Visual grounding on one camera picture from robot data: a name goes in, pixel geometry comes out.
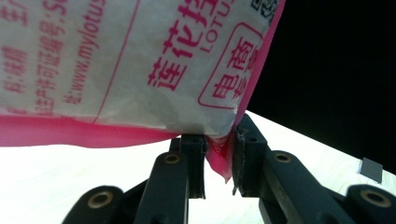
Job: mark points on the pink and white plastic bag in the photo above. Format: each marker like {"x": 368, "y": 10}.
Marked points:
{"x": 124, "y": 62}

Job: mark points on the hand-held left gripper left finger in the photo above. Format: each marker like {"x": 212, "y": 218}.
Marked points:
{"x": 169, "y": 186}

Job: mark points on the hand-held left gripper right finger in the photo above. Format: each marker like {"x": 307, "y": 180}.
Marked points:
{"x": 267, "y": 180}

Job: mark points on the grey table bracket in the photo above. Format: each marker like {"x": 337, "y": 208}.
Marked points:
{"x": 371, "y": 169}

